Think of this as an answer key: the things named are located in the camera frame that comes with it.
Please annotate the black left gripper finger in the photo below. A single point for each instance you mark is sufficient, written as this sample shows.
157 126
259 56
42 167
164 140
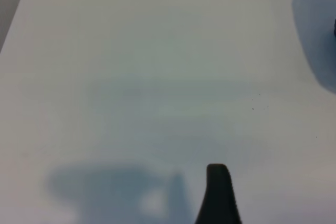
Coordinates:
218 197

